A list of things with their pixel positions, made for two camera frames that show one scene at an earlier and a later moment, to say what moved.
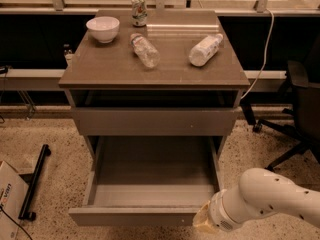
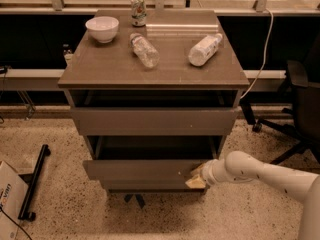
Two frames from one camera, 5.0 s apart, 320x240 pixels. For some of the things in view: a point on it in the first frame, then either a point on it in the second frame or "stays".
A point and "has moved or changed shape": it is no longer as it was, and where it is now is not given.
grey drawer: [148, 180] has moved or changed shape
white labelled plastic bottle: [201, 53] stays
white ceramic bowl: [104, 28] stays
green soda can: [139, 10] stays
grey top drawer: [156, 121] stays
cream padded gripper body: [219, 212] → [208, 173]
